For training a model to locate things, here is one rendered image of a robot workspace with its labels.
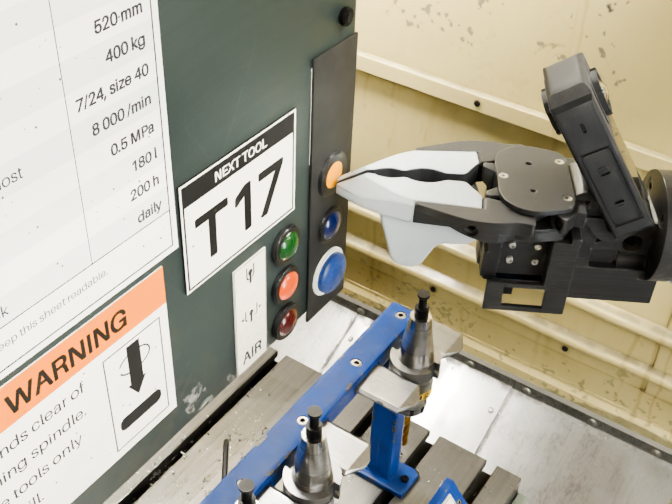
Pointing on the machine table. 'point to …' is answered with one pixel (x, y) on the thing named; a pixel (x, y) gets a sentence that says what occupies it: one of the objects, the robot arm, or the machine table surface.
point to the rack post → (388, 454)
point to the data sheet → (78, 163)
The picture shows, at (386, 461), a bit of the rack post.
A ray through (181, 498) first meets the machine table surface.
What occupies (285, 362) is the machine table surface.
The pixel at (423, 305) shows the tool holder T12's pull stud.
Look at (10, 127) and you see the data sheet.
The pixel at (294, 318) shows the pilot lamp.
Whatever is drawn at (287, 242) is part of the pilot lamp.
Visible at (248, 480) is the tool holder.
